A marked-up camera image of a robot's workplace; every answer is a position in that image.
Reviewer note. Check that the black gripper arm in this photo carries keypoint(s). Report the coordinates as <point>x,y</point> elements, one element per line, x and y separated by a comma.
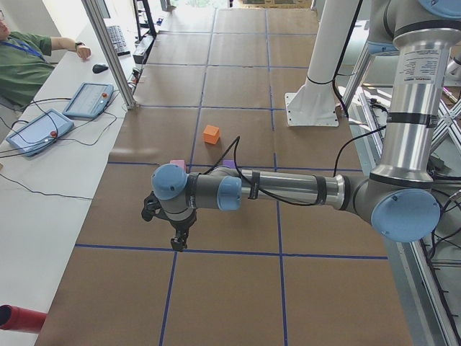
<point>180,227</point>

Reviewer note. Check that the orange cube block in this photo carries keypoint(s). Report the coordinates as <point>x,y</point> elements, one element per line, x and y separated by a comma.
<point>211,134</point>

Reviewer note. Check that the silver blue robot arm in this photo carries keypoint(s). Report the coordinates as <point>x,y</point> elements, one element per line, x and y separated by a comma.
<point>395,198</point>

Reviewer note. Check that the pink cube block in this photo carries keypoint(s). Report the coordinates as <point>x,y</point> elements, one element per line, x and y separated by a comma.
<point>180,163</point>

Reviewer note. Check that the purple cube block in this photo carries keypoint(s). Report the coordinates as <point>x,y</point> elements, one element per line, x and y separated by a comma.
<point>229,164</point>

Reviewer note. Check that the far blue teach pendant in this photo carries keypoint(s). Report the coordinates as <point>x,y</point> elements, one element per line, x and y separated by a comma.
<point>89,101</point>

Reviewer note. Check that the blue teach pendant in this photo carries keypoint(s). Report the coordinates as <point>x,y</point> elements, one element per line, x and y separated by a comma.
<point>89,101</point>
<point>40,133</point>

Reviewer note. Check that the near blue teach pendant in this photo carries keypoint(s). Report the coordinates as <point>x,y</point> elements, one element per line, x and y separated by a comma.
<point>40,133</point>

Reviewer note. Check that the red cylinder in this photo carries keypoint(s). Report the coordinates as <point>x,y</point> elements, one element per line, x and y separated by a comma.
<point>14,318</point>

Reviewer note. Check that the white pillar with base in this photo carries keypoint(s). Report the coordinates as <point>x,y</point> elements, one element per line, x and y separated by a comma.
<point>314,103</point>

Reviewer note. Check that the black computer mouse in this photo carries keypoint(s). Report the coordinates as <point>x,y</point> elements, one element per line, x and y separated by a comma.
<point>98,68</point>

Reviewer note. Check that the black keyboard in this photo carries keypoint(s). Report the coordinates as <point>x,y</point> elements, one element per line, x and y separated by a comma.
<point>117,40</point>

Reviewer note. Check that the person in green shirt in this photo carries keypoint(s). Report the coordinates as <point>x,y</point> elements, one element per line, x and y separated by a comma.
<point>24,68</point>

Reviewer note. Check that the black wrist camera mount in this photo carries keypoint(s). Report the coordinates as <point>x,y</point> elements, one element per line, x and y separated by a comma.
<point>151,208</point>

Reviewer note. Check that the aluminium frame post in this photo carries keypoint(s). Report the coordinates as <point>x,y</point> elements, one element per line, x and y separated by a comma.
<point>100,29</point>

